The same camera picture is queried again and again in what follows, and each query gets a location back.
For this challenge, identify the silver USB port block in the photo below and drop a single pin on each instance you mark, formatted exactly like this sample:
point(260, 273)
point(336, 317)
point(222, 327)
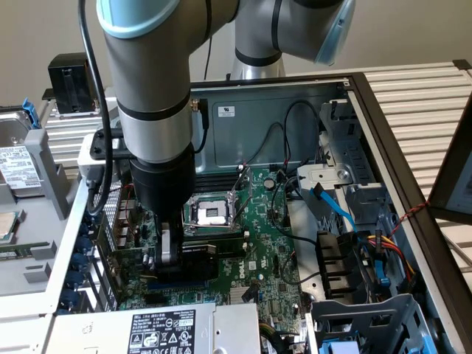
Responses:
point(121, 234)

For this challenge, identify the green GPU with black heatsink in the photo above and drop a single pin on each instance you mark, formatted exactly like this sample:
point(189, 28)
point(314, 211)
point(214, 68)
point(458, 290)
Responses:
point(199, 265)

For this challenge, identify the green Dell motherboard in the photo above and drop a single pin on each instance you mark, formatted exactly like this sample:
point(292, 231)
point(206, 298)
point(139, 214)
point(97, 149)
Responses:
point(258, 239)

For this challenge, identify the white case label sticker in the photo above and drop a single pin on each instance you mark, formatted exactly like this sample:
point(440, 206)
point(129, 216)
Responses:
point(226, 111)

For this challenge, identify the grey metal disk cage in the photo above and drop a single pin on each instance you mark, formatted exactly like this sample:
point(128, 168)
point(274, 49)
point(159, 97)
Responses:
point(368, 321)

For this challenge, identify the grey parts rack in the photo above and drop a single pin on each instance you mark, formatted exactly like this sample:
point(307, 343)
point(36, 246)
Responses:
point(40, 228)

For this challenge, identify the silver socket cover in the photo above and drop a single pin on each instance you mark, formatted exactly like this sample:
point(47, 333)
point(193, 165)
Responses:
point(243, 191)

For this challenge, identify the blue plastic latch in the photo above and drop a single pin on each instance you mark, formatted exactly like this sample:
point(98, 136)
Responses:
point(383, 274)

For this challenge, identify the coin cell battery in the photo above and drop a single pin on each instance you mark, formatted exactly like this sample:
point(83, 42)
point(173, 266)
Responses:
point(269, 183)

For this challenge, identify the silver chipset heatsink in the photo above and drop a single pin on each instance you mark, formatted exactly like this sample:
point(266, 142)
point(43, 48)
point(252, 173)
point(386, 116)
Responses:
point(236, 295)

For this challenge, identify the thin locking lever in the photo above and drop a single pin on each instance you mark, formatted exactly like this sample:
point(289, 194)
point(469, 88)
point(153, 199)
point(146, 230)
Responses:
point(210, 225)

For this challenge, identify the black plastic fan shroud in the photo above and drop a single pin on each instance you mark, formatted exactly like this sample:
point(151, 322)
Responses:
point(335, 265)

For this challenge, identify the silver metal drive bay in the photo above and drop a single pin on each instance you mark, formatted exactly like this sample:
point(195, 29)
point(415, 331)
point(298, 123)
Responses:
point(354, 158)

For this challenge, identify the grey power supply with label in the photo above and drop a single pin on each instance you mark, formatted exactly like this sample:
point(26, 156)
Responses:
point(110, 332)

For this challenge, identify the hard disk with white label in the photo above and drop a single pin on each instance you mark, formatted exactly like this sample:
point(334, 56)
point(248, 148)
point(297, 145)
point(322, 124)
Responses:
point(18, 166)

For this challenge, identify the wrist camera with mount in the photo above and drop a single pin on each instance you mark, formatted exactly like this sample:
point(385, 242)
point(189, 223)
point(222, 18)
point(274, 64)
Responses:
point(92, 158)

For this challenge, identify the black table end cap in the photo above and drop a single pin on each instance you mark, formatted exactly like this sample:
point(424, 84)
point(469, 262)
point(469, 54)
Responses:
point(462, 66)

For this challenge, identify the open PC case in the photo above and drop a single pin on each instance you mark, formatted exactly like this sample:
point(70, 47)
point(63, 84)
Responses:
point(258, 125)

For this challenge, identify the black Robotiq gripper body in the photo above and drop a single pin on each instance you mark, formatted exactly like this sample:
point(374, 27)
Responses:
point(162, 184)

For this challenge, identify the blue slot retainer clip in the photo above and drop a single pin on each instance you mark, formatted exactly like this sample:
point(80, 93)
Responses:
point(76, 281)
point(85, 229)
point(84, 246)
point(70, 299)
point(78, 262)

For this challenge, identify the green RAM stick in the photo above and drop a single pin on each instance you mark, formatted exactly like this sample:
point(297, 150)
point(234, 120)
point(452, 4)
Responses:
point(22, 250)

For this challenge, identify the thin grey metal rod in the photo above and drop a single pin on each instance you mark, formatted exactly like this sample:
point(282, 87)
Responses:
point(459, 252)

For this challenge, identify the dark framed panel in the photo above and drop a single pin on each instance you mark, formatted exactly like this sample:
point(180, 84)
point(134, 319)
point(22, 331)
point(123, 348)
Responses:
point(448, 177)

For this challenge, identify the silver CPU chip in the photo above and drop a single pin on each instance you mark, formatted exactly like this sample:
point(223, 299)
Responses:
point(6, 228)

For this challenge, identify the blue plastic disk carrier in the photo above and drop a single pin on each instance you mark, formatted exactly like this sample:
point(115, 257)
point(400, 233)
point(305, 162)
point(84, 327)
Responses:
point(339, 348)

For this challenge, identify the CPU socket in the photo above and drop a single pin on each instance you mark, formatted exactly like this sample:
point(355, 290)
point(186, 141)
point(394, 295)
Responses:
point(212, 212)

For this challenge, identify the blue plastic disk bracket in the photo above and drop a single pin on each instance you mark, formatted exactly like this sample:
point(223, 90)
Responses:
point(31, 112)

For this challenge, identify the empty black RAM slot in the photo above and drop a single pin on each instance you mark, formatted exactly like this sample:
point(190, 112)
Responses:
point(217, 189)
point(217, 178)
point(221, 237)

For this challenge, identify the short black expansion slot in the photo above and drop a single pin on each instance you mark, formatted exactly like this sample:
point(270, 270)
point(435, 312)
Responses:
point(155, 298)

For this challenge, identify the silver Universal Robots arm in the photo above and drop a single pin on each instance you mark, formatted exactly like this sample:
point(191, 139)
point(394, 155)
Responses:
point(155, 73)

